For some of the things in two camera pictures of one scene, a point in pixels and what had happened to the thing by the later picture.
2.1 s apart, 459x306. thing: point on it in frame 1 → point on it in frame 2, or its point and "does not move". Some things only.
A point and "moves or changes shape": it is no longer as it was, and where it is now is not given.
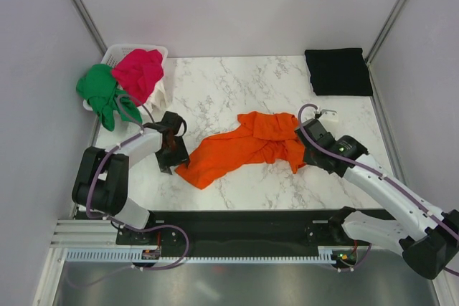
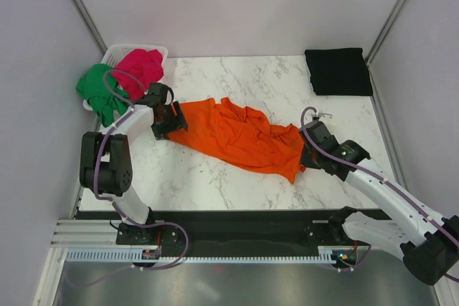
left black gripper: [182, 157] → [177, 122]
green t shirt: [100, 89] does not move
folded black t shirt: [338, 72] does not move
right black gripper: [308, 158] does not move
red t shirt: [138, 72] does not move
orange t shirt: [259, 135] moves or changes shape
